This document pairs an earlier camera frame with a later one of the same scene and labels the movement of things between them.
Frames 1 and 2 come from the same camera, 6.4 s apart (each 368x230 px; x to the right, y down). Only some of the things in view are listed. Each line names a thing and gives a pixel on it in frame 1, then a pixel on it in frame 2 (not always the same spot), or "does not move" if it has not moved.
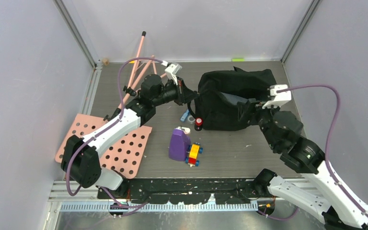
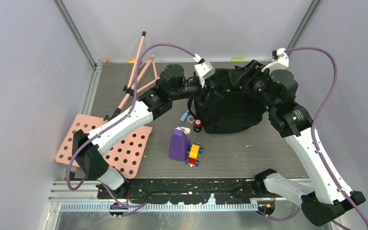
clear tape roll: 191,120 does not move
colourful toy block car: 194,150 does not move
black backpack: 225,98 does not move
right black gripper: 251,105 → 247,74
